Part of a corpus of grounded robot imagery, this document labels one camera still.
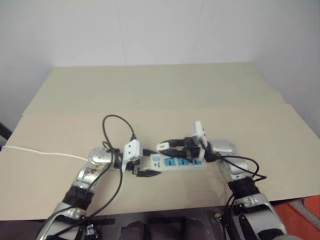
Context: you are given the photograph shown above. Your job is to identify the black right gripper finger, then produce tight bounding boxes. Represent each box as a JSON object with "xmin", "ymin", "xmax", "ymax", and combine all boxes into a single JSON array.
[
  {"xmin": 162, "ymin": 137, "xmax": 187, "ymax": 148},
  {"xmin": 159, "ymin": 147, "xmax": 187, "ymax": 158}
]

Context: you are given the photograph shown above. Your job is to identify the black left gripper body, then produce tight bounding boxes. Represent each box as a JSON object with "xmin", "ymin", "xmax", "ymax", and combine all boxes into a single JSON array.
[{"xmin": 125, "ymin": 159, "xmax": 143, "ymax": 176}]

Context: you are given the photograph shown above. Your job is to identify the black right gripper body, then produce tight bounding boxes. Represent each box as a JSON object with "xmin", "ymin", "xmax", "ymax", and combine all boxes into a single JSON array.
[{"xmin": 183, "ymin": 136, "xmax": 205, "ymax": 161}]

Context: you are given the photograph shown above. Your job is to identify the white charger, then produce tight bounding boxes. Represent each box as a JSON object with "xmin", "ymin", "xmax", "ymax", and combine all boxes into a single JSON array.
[{"xmin": 156, "ymin": 141, "xmax": 171, "ymax": 152}]

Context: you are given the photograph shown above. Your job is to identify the white power strip blue sockets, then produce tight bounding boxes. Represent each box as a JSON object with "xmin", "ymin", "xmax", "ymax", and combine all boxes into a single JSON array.
[{"xmin": 137, "ymin": 152, "xmax": 209, "ymax": 174}]

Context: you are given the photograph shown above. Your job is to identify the tan cardboard sheet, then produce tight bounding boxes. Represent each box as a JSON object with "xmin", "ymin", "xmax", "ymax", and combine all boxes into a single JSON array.
[{"xmin": 0, "ymin": 103, "xmax": 320, "ymax": 222}]

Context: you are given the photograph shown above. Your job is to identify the orange object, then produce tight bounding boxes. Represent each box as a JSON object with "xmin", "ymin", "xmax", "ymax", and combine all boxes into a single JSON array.
[{"xmin": 272, "ymin": 193, "xmax": 320, "ymax": 240}]

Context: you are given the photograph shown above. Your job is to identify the dark object at table edge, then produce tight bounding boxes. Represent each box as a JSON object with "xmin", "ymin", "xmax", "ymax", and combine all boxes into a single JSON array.
[{"xmin": 0, "ymin": 121, "xmax": 14, "ymax": 146}]

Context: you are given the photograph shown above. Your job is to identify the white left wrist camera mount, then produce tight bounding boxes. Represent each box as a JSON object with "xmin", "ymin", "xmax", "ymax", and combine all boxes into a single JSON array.
[{"xmin": 121, "ymin": 140, "xmax": 144, "ymax": 174}]

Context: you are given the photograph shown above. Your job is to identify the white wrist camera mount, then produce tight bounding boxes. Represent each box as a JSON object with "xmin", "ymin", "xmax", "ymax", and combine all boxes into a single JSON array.
[
  {"xmin": 189, "ymin": 120, "xmax": 208, "ymax": 149},
  {"xmin": 121, "ymin": 140, "xmax": 144, "ymax": 174}
]

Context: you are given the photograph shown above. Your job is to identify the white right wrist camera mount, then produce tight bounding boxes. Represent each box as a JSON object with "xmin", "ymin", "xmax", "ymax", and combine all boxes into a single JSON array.
[{"xmin": 189, "ymin": 120, "xmax": 208, "ymax": 149}]

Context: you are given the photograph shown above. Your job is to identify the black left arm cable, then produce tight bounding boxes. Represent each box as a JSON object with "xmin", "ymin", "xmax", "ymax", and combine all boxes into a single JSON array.
[{"xmin": 42, "ymin": 114, "xmax": 138, "ymax": 240}]

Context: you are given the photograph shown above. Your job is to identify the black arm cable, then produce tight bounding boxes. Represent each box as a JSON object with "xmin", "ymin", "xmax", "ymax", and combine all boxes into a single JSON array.
[
  {"xmin": 42, "ymin": 114, "xmax": 138, "ymax": 240},
  {"xmin": 207, "ymin": 154, "xmax": 268, "ymax": 226}
]

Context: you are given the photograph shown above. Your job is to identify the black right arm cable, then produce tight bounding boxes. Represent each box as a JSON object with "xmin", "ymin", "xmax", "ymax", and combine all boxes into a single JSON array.
[{"xmin": 207, "ymin": 154, "xmax": 268, "ymax": 226}]

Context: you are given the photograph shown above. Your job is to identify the white power strip cable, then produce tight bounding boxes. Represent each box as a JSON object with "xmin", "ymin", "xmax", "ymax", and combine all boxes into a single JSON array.
[{"xmin": 0, "ymin": 145, "xmax": 89, "ymax": 161}]

